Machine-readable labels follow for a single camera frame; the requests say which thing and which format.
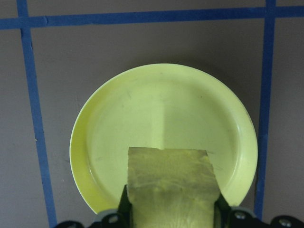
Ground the yellow foam block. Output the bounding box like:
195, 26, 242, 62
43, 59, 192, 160
127, 146, 220, 228

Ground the yellow plastic plate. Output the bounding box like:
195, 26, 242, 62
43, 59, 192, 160
69, 63, 259, 214

